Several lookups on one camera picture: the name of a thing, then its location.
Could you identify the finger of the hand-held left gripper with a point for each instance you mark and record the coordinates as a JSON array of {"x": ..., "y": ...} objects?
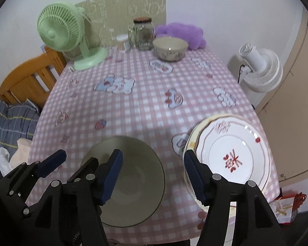
[
  {"x": 54, "y": 160},
  {"x": 86, "y": 167}
]

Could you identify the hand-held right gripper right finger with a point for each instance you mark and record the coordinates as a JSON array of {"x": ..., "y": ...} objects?
[{"x": 195, "y": 176}]

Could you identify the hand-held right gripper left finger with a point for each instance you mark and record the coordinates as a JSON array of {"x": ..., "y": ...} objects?
[{"x": 113, "y": 176}]

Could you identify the blue flower bowl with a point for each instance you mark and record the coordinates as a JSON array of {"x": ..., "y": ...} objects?
[{"x": 138, "y": 179}]

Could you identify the beaded-rim yellow flower plate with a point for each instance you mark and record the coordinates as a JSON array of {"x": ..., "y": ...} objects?
[{"x": 193, "y": 137}]

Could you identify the white plate with red print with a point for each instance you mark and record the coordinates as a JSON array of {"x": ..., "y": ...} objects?
[{"x": 233, "y": 146}]

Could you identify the cream cloth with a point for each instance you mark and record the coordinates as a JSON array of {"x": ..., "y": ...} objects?
[{"x": 20, "y": 151}]

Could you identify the white plastic bag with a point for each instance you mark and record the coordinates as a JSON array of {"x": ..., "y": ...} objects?
[{"x": 2, "y": 161}]

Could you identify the blue plaid bedding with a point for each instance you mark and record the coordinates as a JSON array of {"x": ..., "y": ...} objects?
[{"x": 15, "y": 123}]

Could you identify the pink checked tablecloth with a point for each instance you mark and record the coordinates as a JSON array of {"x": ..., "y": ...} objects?
[{"x": 143, "y": 102}]

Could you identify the red paper bag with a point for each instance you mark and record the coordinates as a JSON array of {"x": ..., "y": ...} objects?
[{"x": 287, "y": 207}]

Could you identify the beige door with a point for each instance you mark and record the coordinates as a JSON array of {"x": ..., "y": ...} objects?
[{"x": 297, "y": 107}]

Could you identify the white fan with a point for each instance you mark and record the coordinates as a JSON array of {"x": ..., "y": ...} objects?
[{"x": 261, "y": 69}]

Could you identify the cotton swab container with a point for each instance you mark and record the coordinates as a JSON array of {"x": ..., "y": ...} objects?
[{"x": 123, "y": 42}]

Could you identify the grey flower bowl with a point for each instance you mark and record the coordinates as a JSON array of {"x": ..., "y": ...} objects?
[{"x": 170, "y": 47}]

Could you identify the green desk fan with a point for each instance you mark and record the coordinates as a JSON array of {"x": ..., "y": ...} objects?
[{"x": 57, "y": 28}]

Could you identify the glass jar with lid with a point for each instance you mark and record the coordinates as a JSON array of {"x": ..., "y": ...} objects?
[{"x": 143, "y": 35}]

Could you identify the purple plush cushion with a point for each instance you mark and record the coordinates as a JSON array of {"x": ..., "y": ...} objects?
[{"x": 182, "y": 32}]

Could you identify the beige printed wall cloth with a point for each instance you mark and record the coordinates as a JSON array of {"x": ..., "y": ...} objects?
[{"x": 118, "y": 7}]

